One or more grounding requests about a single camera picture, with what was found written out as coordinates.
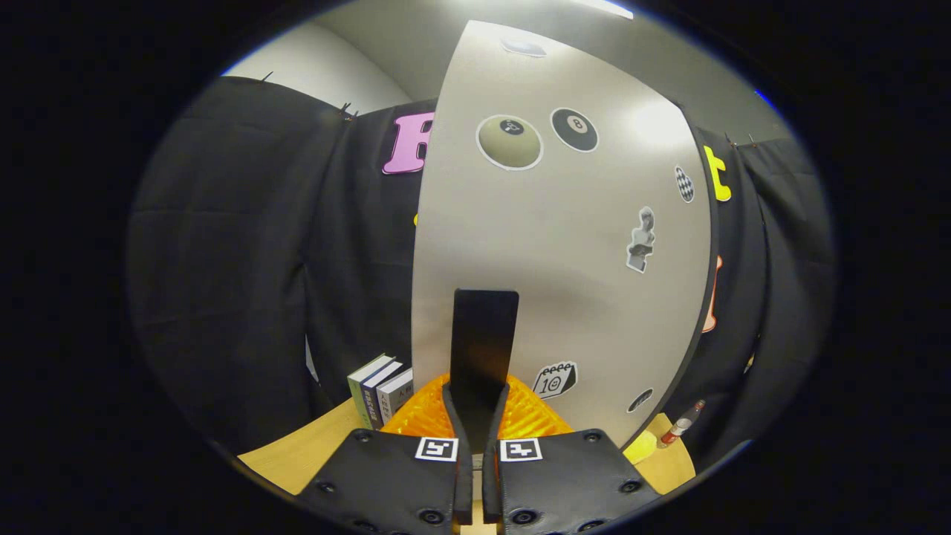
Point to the grey book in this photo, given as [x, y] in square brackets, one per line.
[394, 397]

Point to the dark blue book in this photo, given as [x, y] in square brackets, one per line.
[375, 397]

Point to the black backdrop cloth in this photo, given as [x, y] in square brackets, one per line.
[223, 260]

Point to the green and white book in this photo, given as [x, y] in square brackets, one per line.
[362, 386]

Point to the wide ceiling light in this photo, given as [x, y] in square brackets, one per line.
[609, 9]

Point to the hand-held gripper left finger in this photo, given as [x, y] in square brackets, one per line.
[463, 483]

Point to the dark grey shoe cabinet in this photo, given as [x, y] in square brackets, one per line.
[701, 319]

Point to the beige shoe cabinet door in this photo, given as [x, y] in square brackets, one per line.
[579, 260]

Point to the small yellow object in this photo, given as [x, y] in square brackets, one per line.
[640, 447]

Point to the small bottle with red cap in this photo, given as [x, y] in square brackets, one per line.
[682, 427]

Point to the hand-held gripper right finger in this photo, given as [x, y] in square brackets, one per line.
[490, 483]

